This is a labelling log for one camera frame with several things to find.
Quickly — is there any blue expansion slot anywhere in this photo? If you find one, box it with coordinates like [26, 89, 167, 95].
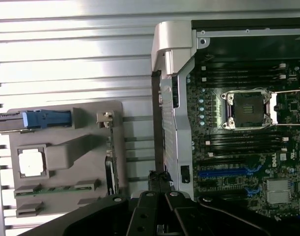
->
[198, 168, 248, 179]

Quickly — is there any grey parts rack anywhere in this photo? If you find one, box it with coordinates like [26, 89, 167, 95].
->
[7, 100, 128, 219]

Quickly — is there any green RAM stick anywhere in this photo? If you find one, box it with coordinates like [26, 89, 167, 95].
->
[14, 186, 99, 198]

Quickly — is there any open black PC case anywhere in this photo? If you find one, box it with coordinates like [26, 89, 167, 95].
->
[151, 21, 300, 223]

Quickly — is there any green motherboard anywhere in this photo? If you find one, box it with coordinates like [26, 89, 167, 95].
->
[186, 59, 300, 221]

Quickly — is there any small silver heatsink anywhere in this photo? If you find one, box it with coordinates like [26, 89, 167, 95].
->
[266, 179, 292, 205]

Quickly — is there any silver CPU chip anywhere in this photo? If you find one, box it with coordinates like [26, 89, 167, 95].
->
[18, 148, 48, 177]

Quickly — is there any CPU socket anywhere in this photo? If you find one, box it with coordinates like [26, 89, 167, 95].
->
[222, 90, 272, 129]

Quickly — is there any hard disk blue caddy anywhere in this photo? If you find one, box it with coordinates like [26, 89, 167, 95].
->
[0, 110, 73, 135]

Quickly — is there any metal socket cover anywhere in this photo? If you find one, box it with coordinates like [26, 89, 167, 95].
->
[270, 89, 300, 126]

